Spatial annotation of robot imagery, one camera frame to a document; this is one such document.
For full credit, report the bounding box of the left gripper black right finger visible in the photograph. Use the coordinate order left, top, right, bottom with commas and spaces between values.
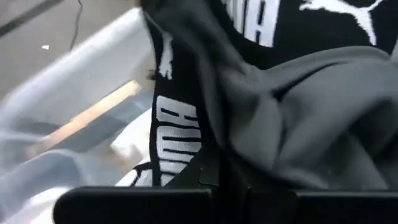
247, 188, 398, 224

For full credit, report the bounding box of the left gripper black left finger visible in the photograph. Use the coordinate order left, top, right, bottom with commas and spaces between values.
52, 149, 220, 224

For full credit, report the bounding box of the cream cloth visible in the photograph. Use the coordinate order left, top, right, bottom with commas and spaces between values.
110, 108, 153, 187

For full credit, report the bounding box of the grey Puma underwear white waistband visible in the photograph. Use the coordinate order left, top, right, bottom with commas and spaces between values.
141, 0, 398, 191

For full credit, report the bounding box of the clear plastic storage bin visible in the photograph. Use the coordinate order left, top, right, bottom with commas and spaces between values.
0, 6, 156, 224

